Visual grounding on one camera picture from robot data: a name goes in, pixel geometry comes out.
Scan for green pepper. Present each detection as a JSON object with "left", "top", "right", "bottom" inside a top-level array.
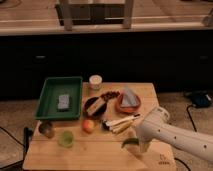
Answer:
[{"left": 121, "top": 138, "right": 139, "bottom": 148}]

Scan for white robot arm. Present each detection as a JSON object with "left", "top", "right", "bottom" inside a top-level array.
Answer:
[{"left": 135, "top": 106, "right": 213, "bottom": 164}]

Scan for green plastic cup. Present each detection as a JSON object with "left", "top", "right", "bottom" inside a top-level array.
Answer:
[{"left": 58, "top": 131, "right": 74, "bottom": 148}]

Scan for dark glass cup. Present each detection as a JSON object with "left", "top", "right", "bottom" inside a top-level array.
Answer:
[{"left": 38, "top": 121, "right": 54, "bottom": 138}]

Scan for yellow corn cob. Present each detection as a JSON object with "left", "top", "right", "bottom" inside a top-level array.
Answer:
[{"left": 112, "top": 121, "right": 133, "bottom": 134}]

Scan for orange plate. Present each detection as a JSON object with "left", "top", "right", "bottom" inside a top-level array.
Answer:
[{"left": 115, "top": 94, "right": 141, "bottom": 114}]

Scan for grey folded cloth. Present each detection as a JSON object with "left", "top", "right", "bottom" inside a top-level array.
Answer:
[{"left": 121, "top": 88, "right": 138, "bottom": 107}]

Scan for orange fruit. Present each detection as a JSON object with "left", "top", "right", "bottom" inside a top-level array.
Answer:
[{"left": 82, "top": 119, "right": 95, "bottom": 133}]

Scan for bread piece in bowl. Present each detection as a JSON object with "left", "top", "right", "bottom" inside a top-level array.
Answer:
[{"left": 87, "top": 98, "right": 105, "bottom": 116}]

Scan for red chili peppers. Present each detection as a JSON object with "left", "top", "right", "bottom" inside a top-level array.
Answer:
[{"left": 101, "top": 91, "right": 120, "bottom": 102}]

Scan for dark brown bowl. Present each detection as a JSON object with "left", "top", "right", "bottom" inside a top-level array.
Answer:
[{"left": 83, "top": 97, "right": 107, "bottom": 119}]

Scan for dark blue device on floor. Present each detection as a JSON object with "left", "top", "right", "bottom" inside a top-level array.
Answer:
[{"left": 186, "top": 91, "right": 212, "bottom": 108}]

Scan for white lidded jar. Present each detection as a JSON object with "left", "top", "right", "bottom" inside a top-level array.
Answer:
[{"left": 89, "top": 75, "right": 102, "bottom": 90}]

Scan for grey sponge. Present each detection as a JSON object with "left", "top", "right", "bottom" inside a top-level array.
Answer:
[{"left": 57, "top": 94, "right": 70, "bottom": 110}]

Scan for green plastic tray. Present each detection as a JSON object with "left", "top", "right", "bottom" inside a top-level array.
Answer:
[{"left": 35, "top": 76, "right": 83, "bottom": 121}]

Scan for wooden stool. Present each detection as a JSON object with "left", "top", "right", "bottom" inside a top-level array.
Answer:
[{"left": 55, "top": 0, "right": 134, "bottom": 31}]

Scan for black cable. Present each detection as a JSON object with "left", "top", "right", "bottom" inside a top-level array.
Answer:
[{"left": 185, "top": 103, "right": 199, "bottom": 133}]

